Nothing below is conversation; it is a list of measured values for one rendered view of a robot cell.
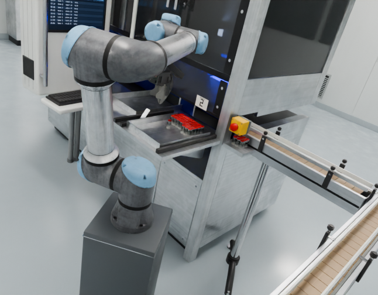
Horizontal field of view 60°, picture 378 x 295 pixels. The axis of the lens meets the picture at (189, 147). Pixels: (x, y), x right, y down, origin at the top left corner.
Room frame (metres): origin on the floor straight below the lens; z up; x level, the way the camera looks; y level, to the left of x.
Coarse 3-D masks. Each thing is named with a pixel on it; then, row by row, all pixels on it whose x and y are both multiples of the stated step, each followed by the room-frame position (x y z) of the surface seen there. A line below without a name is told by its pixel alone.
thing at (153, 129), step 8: (176, 112) 1.71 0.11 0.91; (128, 120) 1.47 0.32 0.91; (136, 120) 1.50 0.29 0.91; (144, 120) 1.54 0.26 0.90; (152, 120) 1.58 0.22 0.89; (160, 120) 1.63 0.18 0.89; (128, 128) 1.45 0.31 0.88; (136, 128) 1.41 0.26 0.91; (144, 128) 1.49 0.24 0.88; (152, 128) 1.51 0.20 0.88; (160, 128) 1.53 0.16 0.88; (176, 128) 1.57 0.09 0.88; (144, 136) 1.37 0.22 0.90; (152, 136) 1.42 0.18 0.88; (160, 136) 1.44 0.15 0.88; (168, 136) 1.45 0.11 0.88; (176, 136) 1.48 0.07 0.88; (184, 136) 1.50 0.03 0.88; (192, 136) 1.45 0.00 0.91; (200, 136) 1.50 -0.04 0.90; (152, 144) 1.32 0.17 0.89; (160, 144) 1.30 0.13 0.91; (168, 144) 1.33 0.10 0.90
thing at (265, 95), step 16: (352, 0) 2.27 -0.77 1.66; (128, 32) 2.12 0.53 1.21; (336, 32) 2.25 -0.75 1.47; (192, 64) 1.74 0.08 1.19; (224, 80) 1.60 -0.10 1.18; (256, 80) 1.65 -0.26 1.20; (272, 80) 1.77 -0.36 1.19; (288, 80) 1.92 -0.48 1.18; (304, 80) 2.07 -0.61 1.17; (320, 80) 2.26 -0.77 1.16; (256, 96) 1.69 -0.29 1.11; (272, 96) 1.82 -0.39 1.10; (288, 96) 1.97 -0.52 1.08; (304, 96) 2.14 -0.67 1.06; (208, 112) 1.63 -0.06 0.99; (240, 112) 1.61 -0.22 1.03; (256, 112) 1.75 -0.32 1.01; (272, 112) 1.87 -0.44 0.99
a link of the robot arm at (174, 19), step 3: (162, 15) 1.32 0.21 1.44; (165, 15) 1.30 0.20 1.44; (168, 15) 1.30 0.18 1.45; (171, 15) 1.30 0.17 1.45; (174, 15) 1.32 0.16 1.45; (162, 18) 1.31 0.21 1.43; (165, 18) 1.30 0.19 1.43; (168, 18) 1.29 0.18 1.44; (171, 18) 1.29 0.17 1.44; (174, 18) 1.30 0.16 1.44; (177, 18) 1.31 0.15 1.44; (180, 18) 1.32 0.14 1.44; (171, 21) 1.29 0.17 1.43; (174, 21) 1.30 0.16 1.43; (177, 21) 1.31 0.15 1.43; (180, 21) 1.33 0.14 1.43; (174, 24) 1.30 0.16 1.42; (177, 24) 1.30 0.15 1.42
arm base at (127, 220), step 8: (120, 208) 0.87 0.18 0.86; (128, 208) 0.86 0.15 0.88; (136, 208) 0.86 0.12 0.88; (144, 208) 0.88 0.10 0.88; (112, 216) 0.88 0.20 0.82; (120, 216) 0.86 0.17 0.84; (128, 216) 0.85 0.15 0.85; (136, 216) 0.86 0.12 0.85; (144, 216) 0.87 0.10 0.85; (152, 216) 0.91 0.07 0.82; (112, 224) 0.87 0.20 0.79; (120, 224) 0.85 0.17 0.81; (128, 224) 0.85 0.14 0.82; (136, 224) 0.85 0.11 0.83; (144, 224) 0.87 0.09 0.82; (128, 232) 0.84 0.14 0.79; (136, 232) 0.85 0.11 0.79
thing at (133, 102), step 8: (112, 96) 1.74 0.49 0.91; (120, 96) 1.82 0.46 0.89; (128, 96) 1.87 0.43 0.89; (136, 96) 1.91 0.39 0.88; (144, 96) 1.95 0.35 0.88; (152, 96) 1.98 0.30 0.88; (120, 104) 1.69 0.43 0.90; (128, 104) 1.75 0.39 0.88; (136, 104) 1.78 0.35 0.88; (144, 104) 1.81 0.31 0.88; (152, 104) 1.84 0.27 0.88; (160, 104) 1.87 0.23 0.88; (168, 104) 1.90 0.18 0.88; (128, 112) 1.64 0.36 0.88; (136, 112) 1.60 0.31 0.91
